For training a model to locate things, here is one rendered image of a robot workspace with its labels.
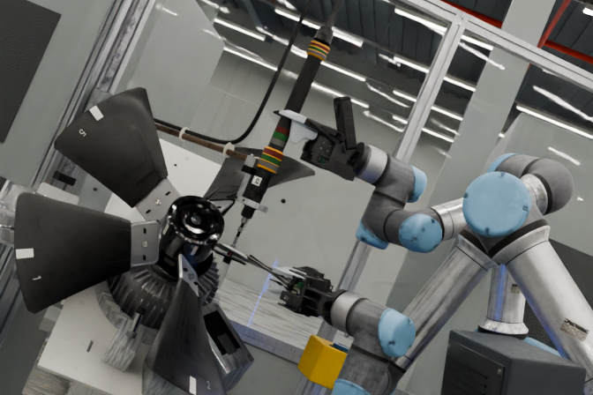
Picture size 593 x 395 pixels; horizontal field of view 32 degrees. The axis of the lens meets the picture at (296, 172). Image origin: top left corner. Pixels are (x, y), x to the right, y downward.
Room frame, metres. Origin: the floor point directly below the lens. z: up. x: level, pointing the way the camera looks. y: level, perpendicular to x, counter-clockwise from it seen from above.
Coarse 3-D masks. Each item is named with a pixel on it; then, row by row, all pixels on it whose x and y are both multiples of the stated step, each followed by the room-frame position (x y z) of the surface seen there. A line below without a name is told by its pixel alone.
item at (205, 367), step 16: (176, 288) 1.99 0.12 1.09; (176, 304) 1.97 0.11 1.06; (192, 304) 2.03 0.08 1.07; (176, 320) 1.96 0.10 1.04; (192, 320) 2.01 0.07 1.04; (160, 336) 1.91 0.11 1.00; (176, 336) 1.94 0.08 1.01; (192, 336) 1.98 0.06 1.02; (160, 352) 1.89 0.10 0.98; (176, 352) 1.93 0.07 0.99; (192, 352) 1.97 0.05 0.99; (208, 352) 2.03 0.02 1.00; (160, 368) 1.88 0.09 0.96; (176, 368) 1.91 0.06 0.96; (192, 368) 1.95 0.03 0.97; (208, 368) 2.00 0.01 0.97; (176, 384) 1.90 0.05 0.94
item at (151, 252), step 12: (132, 228) 2.06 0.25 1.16; (156, 228) 2.09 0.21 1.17; (132, 240) 2.07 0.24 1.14; (144, 240) 2.08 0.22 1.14; (156, 240) 2.09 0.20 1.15; (132, 252) 2.07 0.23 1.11; (144, 252) 2.09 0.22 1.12; (156, 252) 2.10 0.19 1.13; (132, 264) 2.08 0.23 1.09; (144, 264) 2.09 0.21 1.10
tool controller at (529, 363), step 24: (456, 336) 1.59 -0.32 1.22; (480, 336) 1.57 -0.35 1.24; (504, 336) 1.63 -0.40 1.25; (456, 360) 1.56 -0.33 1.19; (480, 360) 1.47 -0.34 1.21; (504, 360) 1.39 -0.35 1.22; (528, 360) 1.38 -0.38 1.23; (552, 360) 1.41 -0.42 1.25; (456, 384) 1.55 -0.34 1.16; (480, 384) 1.45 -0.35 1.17; (504, 384) 1.38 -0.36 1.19; (528, 384) 1.38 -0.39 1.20; (552, 384) 1.38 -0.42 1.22; (576, 384) 1.39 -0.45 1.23
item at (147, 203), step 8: (160, 184) 2.15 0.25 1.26; (168, 184) 2.15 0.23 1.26; (152, 192) 2.16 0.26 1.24; (160, 192) 2.15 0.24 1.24; (176, 192) 2.14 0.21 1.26; (144, 200) 2.16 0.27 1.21; (152, 200) 2.16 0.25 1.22; (168, 200) 2.14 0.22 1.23; (144, 208) 2.16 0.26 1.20; (152, 208) 2.15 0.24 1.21; (160, 208) 2.15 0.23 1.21; (168, 208) 2.14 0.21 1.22; (144, 216) 2.16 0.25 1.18; (152, 216) 2.15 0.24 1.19; (160, 216) 2.15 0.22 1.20
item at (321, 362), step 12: (312, 336) 2.54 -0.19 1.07; (312, 348) 2.49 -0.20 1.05; (324, 348) 2.41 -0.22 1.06; (336, 348) 2.42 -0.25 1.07; (300, 360) 2.56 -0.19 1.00; (312, 360) 2.44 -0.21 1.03; (324, 360) 2.41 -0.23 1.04; (336, 360) 2.41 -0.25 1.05; (312, 372) 2.41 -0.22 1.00; (324, 372) 2.41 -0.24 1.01; (336, 372) 2.41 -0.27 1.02; (324, 384) 2.41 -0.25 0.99
